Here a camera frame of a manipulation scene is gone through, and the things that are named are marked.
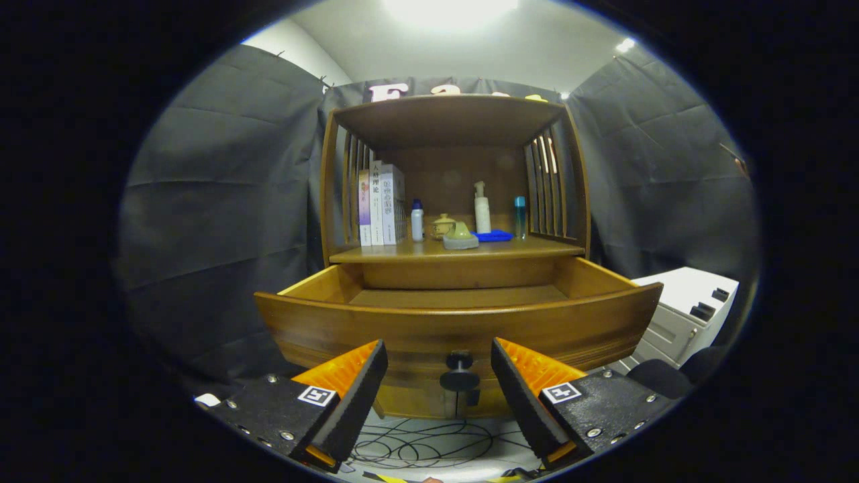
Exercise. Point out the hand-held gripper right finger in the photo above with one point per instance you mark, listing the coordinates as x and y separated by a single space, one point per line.
523 402

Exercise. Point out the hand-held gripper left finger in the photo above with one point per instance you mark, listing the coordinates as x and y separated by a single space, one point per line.
352 402

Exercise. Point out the brown wooden drawer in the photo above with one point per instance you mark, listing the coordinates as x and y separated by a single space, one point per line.
416 329

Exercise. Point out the brown wooden countertop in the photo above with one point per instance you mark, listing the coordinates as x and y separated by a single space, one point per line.
402 252

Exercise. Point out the white metal cabinet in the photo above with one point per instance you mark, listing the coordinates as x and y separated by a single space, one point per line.
678 302

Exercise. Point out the brown wooden cabinet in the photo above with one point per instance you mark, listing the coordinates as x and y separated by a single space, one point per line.
449 121

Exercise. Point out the black padded object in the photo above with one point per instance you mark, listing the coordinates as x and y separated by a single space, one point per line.
661 379

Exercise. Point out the blue folded cloth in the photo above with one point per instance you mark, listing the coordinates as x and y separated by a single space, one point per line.
498 235

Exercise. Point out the teal slim bottle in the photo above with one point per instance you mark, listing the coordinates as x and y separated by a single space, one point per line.
520 218

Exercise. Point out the white bottle with blue cap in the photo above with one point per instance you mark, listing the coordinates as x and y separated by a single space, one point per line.
417 225

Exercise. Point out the yellow lidded teacup with saucer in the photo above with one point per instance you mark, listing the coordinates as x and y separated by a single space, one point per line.
440 229

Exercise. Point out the white pump bottle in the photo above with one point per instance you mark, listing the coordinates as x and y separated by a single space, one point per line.
482 215

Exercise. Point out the purple book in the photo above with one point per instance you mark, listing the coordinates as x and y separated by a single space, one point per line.
364 208

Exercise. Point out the plain white book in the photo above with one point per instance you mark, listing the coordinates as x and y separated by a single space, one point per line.
376 204

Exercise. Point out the white patterned book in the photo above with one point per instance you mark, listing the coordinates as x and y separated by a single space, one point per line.
391 204

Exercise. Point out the large ceiling light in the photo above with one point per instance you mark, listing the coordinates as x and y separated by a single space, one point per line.
449 10

